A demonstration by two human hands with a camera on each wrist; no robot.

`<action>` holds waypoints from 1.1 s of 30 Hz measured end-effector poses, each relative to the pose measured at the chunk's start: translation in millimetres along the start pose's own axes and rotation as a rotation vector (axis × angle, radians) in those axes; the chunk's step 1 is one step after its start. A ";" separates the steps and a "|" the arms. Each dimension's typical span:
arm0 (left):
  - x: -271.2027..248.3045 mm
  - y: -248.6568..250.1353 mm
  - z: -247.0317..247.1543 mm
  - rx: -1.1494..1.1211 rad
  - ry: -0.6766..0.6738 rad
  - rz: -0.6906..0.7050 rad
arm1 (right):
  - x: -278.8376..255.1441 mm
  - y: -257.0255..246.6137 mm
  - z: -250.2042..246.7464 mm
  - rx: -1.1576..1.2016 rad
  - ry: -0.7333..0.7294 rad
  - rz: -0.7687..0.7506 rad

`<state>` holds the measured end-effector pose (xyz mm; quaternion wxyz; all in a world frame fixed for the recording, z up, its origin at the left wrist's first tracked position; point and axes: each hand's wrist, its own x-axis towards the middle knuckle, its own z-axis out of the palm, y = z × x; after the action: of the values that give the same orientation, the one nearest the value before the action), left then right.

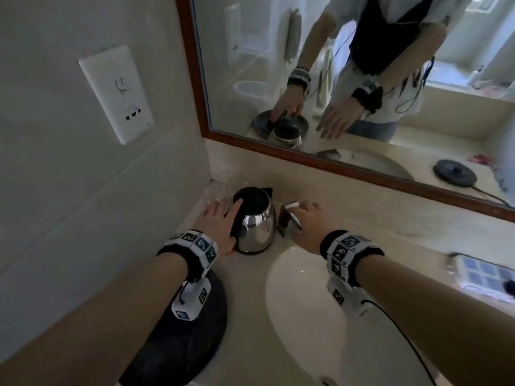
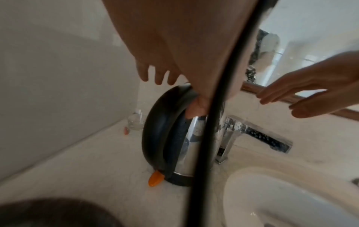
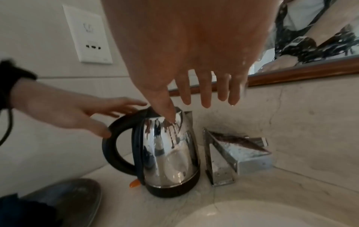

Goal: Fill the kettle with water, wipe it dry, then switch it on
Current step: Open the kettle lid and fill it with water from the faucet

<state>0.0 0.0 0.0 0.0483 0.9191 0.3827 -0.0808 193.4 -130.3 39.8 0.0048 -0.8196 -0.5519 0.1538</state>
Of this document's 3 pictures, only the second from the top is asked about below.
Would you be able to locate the white sink basin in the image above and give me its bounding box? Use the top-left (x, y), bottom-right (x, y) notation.
top-left (223, 166), bottom-right (359, 227)

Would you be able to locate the person's right hand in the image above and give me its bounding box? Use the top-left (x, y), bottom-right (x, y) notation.
top-left (256, 50), bottom-right (359, 120)

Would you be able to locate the chrome square faucet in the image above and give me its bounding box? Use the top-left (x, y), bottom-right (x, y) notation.
top-left (214, 115), bottom-right (294, 165)

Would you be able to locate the black left camera cable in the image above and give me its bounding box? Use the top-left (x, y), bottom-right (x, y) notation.
top-left (193, 0), bottom-right (274, 227)

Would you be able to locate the wooden framed wall mirror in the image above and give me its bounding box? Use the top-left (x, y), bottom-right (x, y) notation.
top-left (241, 0), bottom-right (359, 122)

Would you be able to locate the person's left hand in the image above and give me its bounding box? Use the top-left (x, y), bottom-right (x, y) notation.
top-left (102, 0), bottom-right (278, 119)

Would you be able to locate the clear glass cup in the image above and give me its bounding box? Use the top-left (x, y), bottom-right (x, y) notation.
top-left (127, 108), bottom-right (145, 132)

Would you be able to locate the steel electric kettle black handle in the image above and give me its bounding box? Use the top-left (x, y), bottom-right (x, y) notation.
top-left (141, 83), bottom-right (228, 187)

